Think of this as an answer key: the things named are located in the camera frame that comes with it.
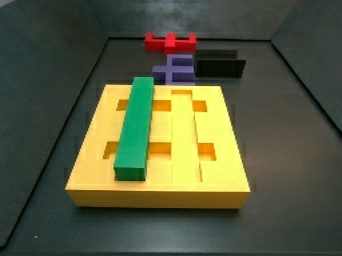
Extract black angle bracket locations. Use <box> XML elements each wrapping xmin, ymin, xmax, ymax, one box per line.
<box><xmin>193</xmin><ymin>50</ymin><xmax>245</xmax><ymax>78</ymax></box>

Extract red fork-shaped block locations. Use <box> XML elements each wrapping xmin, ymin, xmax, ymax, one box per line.
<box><xmin>144</xmin><ymin>32</ymin><xmax>196</xmax><ymax>54</ymax></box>

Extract purple cross-shaped block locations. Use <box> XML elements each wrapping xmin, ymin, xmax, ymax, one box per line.
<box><xmin>152</xmin><ymin>54</ymin><xmax>195</xmax><ymax>85</ymax></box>

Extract yellow slotted board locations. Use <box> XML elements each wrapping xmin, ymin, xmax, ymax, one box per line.
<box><xmin>65</xmin><ymin>85</ymin><xmax>249</xmax><ymax>209</ymax></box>

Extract green long block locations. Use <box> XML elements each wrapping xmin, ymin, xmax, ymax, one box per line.
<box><xmin>113</xmin><ymin>77</ymin><xmax>153</xmax><ymax>181</ymax></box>

